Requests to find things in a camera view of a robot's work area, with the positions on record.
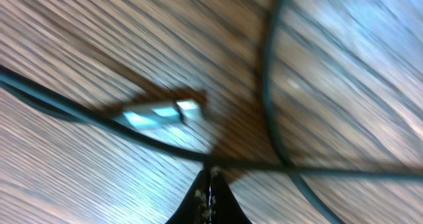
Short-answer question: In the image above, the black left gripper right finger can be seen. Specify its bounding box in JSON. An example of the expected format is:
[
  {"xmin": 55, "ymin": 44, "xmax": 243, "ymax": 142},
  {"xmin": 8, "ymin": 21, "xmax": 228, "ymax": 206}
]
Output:
[{"xmin": 210, "ymin": 167, "xmax": 252, "ymax": 224}]

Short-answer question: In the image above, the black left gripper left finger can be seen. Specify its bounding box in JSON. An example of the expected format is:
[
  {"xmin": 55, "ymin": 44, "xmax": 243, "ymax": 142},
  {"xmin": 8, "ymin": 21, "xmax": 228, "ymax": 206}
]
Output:
[{"xmin": 166, "ymin": 170, "xmax": 210, "ymax": 224}]

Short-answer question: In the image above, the black usb cable white plug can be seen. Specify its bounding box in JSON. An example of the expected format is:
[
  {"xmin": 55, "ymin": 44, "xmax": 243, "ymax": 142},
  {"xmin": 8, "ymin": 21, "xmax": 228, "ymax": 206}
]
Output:
[{"xmin": 1, "ymin": 0, "xmax": 422, "ymax": 223}]

